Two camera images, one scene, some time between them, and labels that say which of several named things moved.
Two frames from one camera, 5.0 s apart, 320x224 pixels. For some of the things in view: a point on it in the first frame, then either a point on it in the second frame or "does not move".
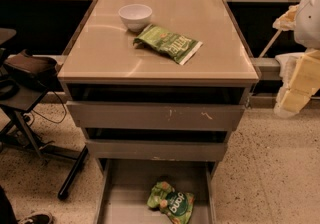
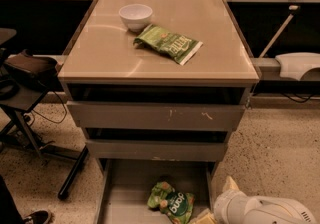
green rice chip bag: x=177 y=205 does not move
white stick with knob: x=270 y=44 does not move
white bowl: x=136 y=17 does not move
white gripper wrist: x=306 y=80 -> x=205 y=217
